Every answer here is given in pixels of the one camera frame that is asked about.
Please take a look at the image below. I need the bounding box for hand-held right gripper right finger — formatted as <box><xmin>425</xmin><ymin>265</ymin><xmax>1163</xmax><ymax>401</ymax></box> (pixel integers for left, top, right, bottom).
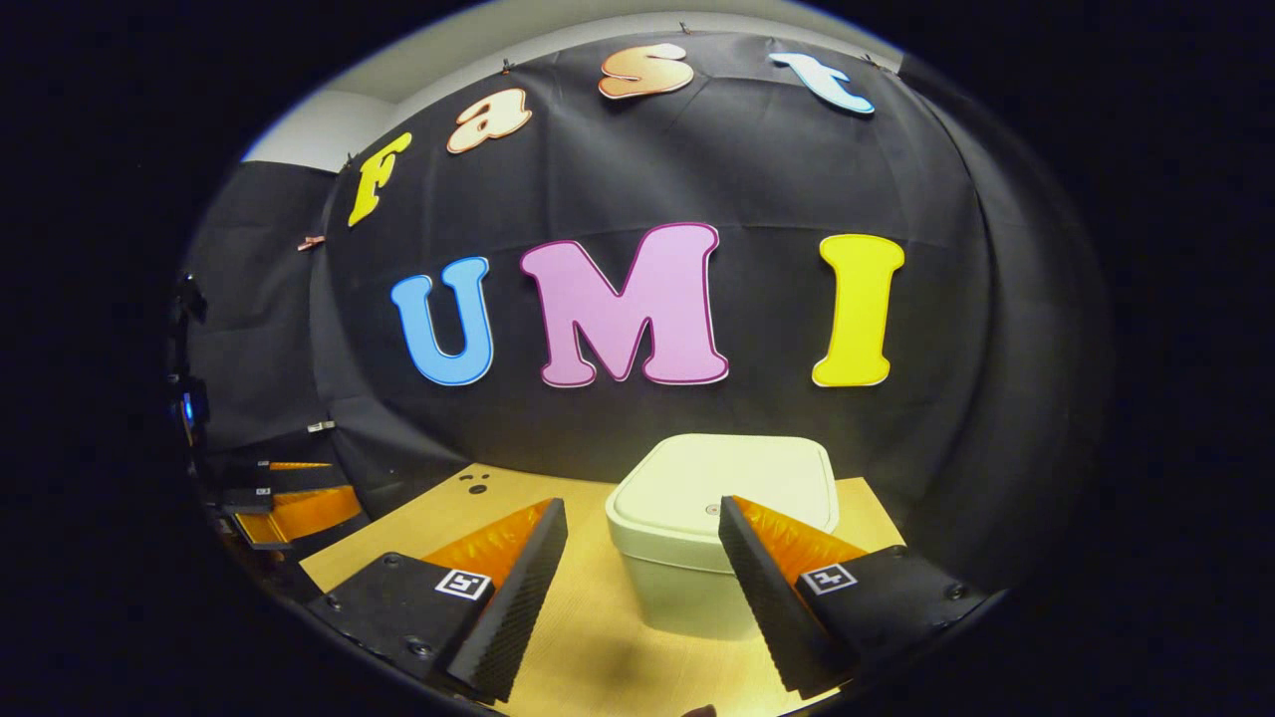
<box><xmin>717</xmin><ymin>495</ymin><xmax>987</xmax><ymax>698</ymax></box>

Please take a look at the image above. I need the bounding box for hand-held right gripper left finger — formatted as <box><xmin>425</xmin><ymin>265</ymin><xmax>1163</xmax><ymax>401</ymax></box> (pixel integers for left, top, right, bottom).
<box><xmin>307</xmin><ymin>498</ymin><xmax>569</xmax><ymax>703</ymax></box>

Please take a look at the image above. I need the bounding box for pale green desktop garbage bin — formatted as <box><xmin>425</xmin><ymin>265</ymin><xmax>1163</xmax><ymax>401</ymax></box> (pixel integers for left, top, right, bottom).
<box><xmin>605</xmin><ymin>433</ymin><xmax>840</xmax><ymax>641</ymax></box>

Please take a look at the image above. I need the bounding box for wooden desktop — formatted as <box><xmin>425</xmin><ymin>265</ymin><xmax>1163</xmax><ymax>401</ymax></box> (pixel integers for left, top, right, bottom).
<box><xmin>299</xmin><ymin>463</ymin><xmax>902</xmax><ymax>717</ymax></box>

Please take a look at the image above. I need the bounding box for black backdrop cloth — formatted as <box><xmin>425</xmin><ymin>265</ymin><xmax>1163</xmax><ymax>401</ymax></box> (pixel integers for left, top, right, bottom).
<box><xmin>174</xmin><ymin>30</ymin><xmax>1112</xmax><ymax>598</ymax></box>

